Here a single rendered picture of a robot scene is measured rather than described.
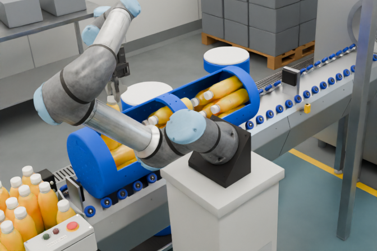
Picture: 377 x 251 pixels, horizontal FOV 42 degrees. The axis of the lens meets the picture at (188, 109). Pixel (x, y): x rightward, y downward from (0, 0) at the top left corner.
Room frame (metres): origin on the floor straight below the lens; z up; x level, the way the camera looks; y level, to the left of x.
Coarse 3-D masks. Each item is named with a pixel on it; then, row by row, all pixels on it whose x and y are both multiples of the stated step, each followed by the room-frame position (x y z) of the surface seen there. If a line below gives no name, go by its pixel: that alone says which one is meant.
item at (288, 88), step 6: (282, 72) 2.41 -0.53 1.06; (288, 72) 2.38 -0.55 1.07; (294, 72) 2.37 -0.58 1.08; (282, 78) 2.41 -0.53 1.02; (288, 78) 2.38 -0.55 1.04; (294, 78) 2.35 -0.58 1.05; (288, 84) 2.38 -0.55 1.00; (294, 84) 2.35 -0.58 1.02; (282, 90) 2.43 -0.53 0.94; (288, 90) 2.40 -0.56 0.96; (294, 90) 2.37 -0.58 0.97; (294, 96) 2.36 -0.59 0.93
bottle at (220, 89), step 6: (228, 78) 2.09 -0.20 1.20; (234, 78) 2.09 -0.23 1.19; (216, 84) 2.04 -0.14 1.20; (222, 84) 2.04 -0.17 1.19; (228, 84) 2.05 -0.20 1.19; (234, 84) 2.07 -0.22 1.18; (240, 84) 2.09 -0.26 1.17; (210, 90) 2.01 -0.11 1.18; (216, 90) 2.01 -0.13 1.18; (222, 90) 2.01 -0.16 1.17; (228, 90) 2.04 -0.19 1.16; (234, 90) 2.06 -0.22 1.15; (216, 96) 2.00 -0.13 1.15; (222, 96) 2.02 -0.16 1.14
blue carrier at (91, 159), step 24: (216, 72) 2.12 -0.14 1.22; (240, 72) 2.08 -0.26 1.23; (168, 96) 1.87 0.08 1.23; (192, 96) 2.13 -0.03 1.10; (240, 120) 1.96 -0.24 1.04; (72, 144) 1.64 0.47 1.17; (96, 144) 1.55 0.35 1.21; (96, 168) 1.51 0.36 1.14; (144, 168) 1.60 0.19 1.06; (96, 192) 1.54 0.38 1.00
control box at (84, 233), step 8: (80, 216) 1.28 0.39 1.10; (64, 224) 1.25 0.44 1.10; (80, 224) 1.24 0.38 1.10; (88, 224) 1.24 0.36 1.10; (48, 232) 1.22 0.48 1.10; (64, 232) 1.21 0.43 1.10; (72, 232) 1.21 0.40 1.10; (80, 232) 1.21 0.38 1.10; (88, 232) 1.21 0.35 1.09; (32, 240) 1.18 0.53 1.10; (40, 240) 1.18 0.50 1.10; (48, 240) 1.18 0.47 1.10; (56, 240) 1.18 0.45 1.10; (64, 240) 1.17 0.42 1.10; (72, 240) 1.18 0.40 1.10; (80, 240) 1.19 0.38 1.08; (88, 240) 1.21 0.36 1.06; (32, 248) 1.15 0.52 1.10; (40, 248) 1.14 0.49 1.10; (48, 248) 1.14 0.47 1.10; (56, 248) 1.14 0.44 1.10; (64, 248) 1.16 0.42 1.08; (72, 248) 1.17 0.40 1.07; (80, 248) 1.19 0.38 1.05; (88, 248) 1.20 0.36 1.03; (96, 248) 1.22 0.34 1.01
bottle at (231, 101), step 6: (240, 90) 2.07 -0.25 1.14; (246, 90) 2.07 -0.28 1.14; (228, 96) 2.01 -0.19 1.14; (234, 96) 2.02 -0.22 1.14; (240, 96) 2.03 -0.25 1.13; (246, 96) 2.05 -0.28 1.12; (216, 102) 2.00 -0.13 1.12; (222, 102) 1.98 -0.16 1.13; (228, 102) 1.98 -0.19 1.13; (234, 102) 2.00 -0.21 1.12; (240, 102) 2.02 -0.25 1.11; (246, 102) 2.06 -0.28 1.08; (222, 108) 1.96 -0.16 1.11; (228, 108) 1.97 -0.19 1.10; (234, 108) 2.01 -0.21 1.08
